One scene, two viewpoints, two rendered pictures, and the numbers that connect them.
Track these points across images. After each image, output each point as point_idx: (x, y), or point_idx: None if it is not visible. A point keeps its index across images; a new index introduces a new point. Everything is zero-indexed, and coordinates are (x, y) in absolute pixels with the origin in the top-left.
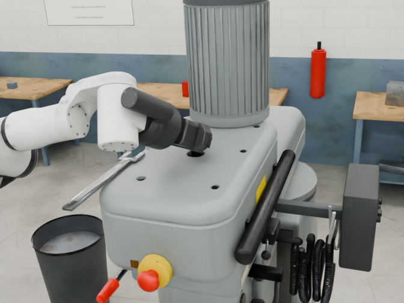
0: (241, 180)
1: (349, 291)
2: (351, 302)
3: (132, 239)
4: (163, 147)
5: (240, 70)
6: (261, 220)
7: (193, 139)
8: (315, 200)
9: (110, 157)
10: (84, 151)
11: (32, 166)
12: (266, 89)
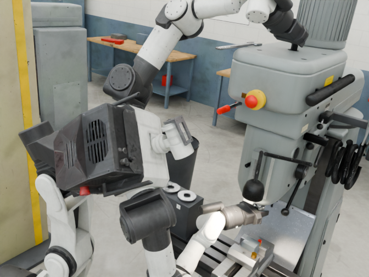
0: (320, 61)
1: (360, 241)
2: (359, 248)
3: (247, 79)
4: (278, 32)
5: (334, 9)
6: (326, 90)
7: (296, 34)
8: (358, 131)
9: (207, 114)
10: (191, 105)
11: (199, 32)
12: (347, 28)
